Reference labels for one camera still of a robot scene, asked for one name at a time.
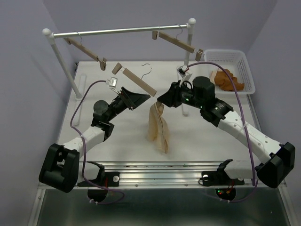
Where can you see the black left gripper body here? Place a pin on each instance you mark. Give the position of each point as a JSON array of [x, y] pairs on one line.
[[120, 104]]

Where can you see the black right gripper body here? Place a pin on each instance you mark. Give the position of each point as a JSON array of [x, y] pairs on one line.
[[182, 95]]

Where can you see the beige underwear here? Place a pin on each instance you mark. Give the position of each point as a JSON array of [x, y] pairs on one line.
[[158, 131]]

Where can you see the wooden clip hanger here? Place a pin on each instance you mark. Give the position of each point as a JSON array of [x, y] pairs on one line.
[[102, 62], [179, 43], [134, 78]]

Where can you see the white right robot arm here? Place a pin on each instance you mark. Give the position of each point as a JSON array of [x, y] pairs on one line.
[[276, 159]]

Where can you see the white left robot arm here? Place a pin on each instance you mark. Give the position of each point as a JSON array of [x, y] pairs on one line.
[[61, 168]]

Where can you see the brown underwear in basket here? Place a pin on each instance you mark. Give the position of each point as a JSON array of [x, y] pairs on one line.
[[219, 78]]

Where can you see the white plastic basket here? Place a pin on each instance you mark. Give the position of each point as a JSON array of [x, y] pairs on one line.
[[236, 62]]

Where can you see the white clothes rack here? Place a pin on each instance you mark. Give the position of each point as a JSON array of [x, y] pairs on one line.
[[116, 44]]

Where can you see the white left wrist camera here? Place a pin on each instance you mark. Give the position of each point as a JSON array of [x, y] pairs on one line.
[[112, 82]]

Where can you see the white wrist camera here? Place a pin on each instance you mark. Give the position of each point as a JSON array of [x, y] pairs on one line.
[[183, 74], [112, 82]]

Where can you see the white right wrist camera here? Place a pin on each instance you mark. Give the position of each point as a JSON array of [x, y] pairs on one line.
[[183, 74]]

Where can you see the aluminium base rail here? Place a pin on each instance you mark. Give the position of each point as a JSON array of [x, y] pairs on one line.
[[152, 175]]

